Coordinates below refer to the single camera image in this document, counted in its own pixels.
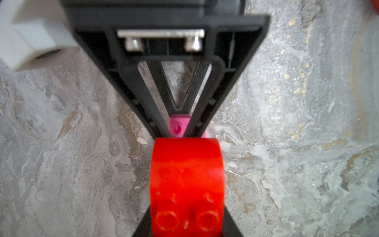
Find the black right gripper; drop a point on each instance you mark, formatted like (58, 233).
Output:
(117, 35)

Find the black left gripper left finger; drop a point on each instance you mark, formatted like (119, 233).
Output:
(144, 228)

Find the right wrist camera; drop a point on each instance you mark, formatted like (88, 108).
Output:
(35, 34)

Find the red curved lego brick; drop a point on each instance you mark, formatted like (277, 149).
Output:
(375, 5)
(187, 187)

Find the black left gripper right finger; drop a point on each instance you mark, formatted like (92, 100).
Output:
(230, 228)

